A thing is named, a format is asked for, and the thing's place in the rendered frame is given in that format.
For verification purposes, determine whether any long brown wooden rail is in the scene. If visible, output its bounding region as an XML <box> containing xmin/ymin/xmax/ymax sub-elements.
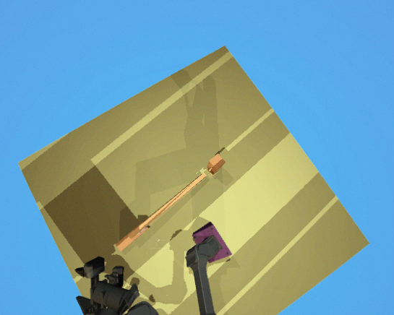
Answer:
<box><xmin>128</xmin><ymin>173</ymin><xmax>206</xmax><ymax>239</ymax></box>

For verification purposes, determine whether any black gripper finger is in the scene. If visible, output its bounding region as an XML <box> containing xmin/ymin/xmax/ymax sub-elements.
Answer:
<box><xmin>75</xmin><ymin>267</ymin><xmax>84</xmax><ymax>277</ymax></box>
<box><xmin>76</xmin><ymin>296</ymin><xmax>93</xmax><ymax>315</ymax></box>

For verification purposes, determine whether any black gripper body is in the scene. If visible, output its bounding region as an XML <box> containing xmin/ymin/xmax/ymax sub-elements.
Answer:
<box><xmin>84</xmin><ymin>256</ymin><xmax>118</xmax><ymax>315</ymax></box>

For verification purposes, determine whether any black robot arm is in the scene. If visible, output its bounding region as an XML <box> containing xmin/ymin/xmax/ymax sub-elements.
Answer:
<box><xmin>98</xmin><ymin>235</ymin><xmax>223</xmax><ymax>315</ymax></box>

